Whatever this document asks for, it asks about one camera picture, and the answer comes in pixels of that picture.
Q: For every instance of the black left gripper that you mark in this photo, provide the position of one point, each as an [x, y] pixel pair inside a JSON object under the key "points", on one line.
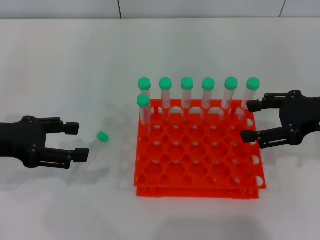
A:
{"points": [[22, 140]]}

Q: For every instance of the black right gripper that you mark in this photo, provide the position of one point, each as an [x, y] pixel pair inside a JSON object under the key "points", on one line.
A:
{"points": [[305, 115]]}

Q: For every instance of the orange test tube rack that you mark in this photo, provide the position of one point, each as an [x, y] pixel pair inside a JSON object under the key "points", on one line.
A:
{"points": [[200, 184]]}

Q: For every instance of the clear test tube green cap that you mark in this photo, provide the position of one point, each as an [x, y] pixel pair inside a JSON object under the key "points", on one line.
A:
{"points": [[144, 83], [253, 83], [165, 83], [208, 83], [103, 136], [187, 83], [231, 83], [143, 100]]}

